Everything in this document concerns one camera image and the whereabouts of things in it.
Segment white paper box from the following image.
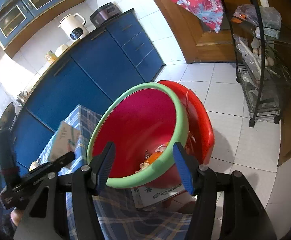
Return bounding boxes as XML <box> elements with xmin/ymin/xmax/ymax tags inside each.
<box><xmin>48</xmin><ymin>121</ymin><xmax>82</xmax><ymax>174</ymax></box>

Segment orange mesh net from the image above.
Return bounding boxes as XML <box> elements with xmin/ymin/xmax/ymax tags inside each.
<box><xmin>145</xmin><ymin>151</ymin><xmax>163</xmax><ymax>164</ymax></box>

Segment blue kitchen cabinets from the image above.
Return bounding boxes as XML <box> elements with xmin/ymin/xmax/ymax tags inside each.
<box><xmin>11</xmin><ymin>9</ymin><xmax>164</xmax><ymax>174</ymax></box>

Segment left hand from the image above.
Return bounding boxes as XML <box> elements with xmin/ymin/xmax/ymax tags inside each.
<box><xmin>10</xmin><ymin>208</ymin><xmax>24</xmax><ymax>227</ymax></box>

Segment garlic bulb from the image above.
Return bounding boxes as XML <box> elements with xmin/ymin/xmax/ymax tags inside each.
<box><xmin>28</xmin><ymin>161</ymin><xmax>39</xmax><ymax>172</ymax></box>

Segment black wok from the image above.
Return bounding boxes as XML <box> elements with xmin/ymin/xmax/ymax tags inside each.
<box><xmin>0</xmin><ymin>102</ymin><xmax>17</xmax><ymax>130</ymax></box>

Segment blue plaid tablecloth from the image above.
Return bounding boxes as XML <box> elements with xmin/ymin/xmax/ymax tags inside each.
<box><xmin>35</xmin><ymin>104</ymin><xmax>194</xmax><ymax>240</ymax></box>

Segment steel teapot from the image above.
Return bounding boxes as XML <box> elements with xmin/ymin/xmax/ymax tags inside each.
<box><xmin>17</xmin><ymin>90</ymin><xmax>28</xmax><ymax>106</ymax></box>

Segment red plastic stool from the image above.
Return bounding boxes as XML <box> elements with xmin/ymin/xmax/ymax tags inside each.
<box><xmin>130</xmin><ymin>80</ymin><xmax>215</xmax><ymax>205</ymax></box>

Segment cardboard box under bucket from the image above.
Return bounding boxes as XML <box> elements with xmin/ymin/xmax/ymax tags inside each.
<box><xmin>131</xmin><ymin>184</ymin><xmax>185</xmax><ymax>209</ymax></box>

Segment yellow labelled jar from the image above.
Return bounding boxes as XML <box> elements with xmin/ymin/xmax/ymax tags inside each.
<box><xmin>45</xmin><ymin>50</ymin><xmax>58</xmax><ymax>63</ymax></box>

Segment red bucket green rim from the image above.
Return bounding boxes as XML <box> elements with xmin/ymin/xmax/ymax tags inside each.
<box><xmin>86</xmin><ymin>82</ymin><xmax>189</xmax><ymax>189</ymax></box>

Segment white bowl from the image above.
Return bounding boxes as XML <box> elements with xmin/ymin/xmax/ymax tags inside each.
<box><xmin>54</xmin><ymin>44</ymin><xmax>69</xmax><ymax>57</ymax></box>

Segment white electric kettle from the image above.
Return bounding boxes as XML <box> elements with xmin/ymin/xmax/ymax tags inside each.
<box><xmin>58</xmin><ymin>13</ymin><xmax>89</xmax><ymax>42</ymax></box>

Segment wooden door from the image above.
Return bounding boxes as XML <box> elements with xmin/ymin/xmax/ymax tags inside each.
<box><xmin>154</xmin><ymin>0</ymin><xmax>235</xmax><ymax>63</ymax></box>

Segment dark rice cooker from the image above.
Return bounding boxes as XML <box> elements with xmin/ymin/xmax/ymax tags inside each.
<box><xmin>89</xmin><ymin>2</ymin><xmax>122</xmax><ymax>28</ymax></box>

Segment upper wall cabinets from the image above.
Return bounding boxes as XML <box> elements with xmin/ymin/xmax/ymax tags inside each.
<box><xmin>0</xmin><ymin>0</ymin><xmax>85</xmax><ymax>58</ymax></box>

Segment black wire rack cart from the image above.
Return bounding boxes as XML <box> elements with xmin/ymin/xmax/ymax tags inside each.
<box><xmin>222</xmin><ymin>0</ymin><xmax>291</xmax><ymax>127</ymax></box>

